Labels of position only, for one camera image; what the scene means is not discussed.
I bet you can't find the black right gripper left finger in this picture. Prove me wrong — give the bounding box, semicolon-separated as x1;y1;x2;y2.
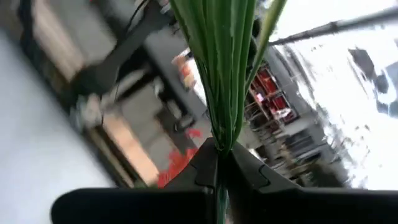
51;138;218;224

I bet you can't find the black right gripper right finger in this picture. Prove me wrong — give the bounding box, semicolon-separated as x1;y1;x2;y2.
226;141;398;224

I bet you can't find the red small-blossom flower bunch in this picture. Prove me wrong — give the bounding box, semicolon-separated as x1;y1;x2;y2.
157;147;200;189
169;0;289;224

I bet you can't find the red storage shelf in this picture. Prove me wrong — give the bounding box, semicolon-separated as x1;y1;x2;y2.
245;65;300;125

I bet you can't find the black aluminium table frame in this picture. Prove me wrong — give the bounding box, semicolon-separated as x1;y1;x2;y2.
17;0;144;189

